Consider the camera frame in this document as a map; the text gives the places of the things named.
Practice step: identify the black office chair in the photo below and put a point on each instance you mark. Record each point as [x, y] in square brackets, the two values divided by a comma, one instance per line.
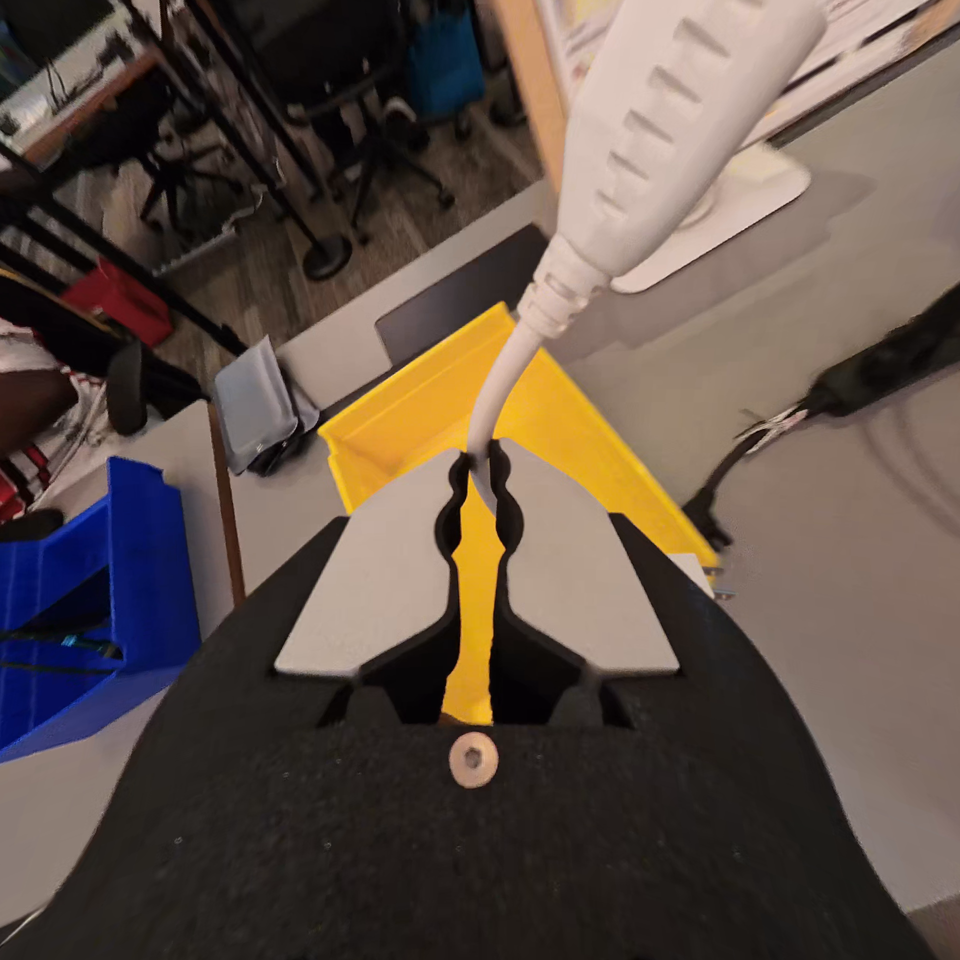
[322, 52]

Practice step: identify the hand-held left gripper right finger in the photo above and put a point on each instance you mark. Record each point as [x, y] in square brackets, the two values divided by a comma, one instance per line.
[585, 585]

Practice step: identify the yellow plastic bin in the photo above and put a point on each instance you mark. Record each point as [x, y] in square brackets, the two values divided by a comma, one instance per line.
[570, 420]

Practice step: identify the dark grey desk pad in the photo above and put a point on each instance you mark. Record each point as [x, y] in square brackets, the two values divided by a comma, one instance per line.
[442, 300]

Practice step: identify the blue bag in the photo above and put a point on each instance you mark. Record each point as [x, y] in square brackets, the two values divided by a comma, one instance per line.
[446, 67]

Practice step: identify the blue plastic bin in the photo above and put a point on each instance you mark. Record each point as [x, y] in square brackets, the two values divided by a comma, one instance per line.
[135, 570]

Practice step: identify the grey folded pouch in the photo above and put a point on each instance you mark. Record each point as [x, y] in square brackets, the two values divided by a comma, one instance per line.
[255, 405]

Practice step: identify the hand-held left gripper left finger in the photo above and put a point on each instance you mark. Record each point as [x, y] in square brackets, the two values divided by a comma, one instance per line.
[375, 592]

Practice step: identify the red plastic bin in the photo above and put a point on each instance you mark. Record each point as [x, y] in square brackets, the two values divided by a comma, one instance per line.
[120, 300]

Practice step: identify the wooden board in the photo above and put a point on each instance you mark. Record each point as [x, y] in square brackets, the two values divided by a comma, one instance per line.
[529, 90]

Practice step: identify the grey desk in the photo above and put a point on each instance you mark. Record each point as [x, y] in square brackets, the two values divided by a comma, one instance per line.
[825, 675]

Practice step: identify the black power strip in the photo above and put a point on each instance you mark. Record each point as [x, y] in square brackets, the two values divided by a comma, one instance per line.
[885, 360]

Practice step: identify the black pole stand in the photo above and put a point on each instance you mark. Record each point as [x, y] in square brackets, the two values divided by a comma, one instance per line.
[328, 259]

